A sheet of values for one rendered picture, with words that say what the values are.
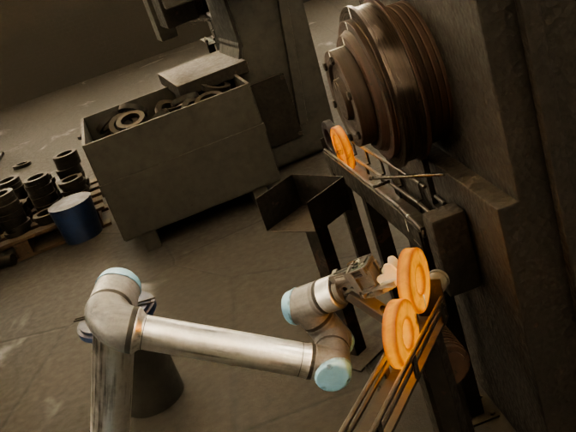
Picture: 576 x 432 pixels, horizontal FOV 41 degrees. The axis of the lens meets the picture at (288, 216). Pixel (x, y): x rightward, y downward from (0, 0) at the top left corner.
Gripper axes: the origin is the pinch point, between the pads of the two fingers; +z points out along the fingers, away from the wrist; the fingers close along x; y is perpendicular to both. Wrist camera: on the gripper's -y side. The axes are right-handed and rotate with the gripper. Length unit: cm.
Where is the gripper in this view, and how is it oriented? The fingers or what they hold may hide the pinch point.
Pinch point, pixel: (411, 273)
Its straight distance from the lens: 185.6
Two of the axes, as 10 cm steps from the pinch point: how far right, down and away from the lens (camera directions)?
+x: 3.8, -4.6, 8.0
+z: 7.6, -3.4, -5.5
